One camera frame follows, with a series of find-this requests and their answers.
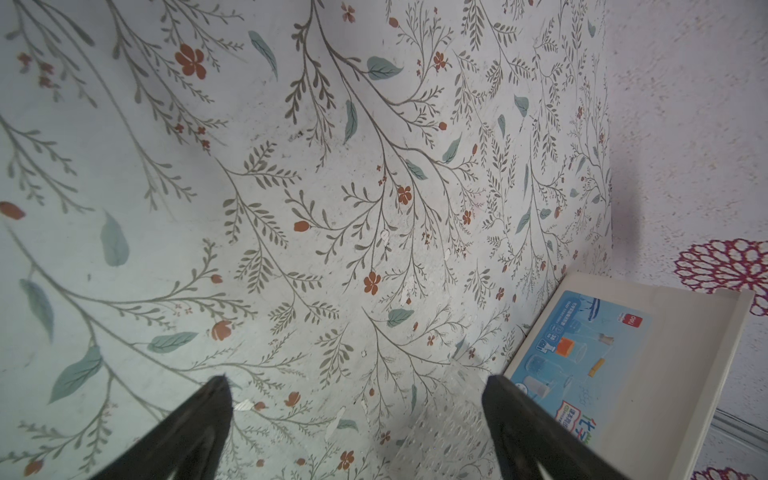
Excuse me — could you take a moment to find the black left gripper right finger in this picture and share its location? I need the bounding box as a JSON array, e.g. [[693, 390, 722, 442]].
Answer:
[[482, 375, 625, 479]]

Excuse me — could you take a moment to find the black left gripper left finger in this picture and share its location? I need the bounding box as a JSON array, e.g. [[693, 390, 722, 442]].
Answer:
[[94, 375, 233, 480]]

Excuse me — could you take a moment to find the white plastic storage bin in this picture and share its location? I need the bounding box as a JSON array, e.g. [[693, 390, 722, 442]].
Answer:
[[505, 272, 754, 479]]

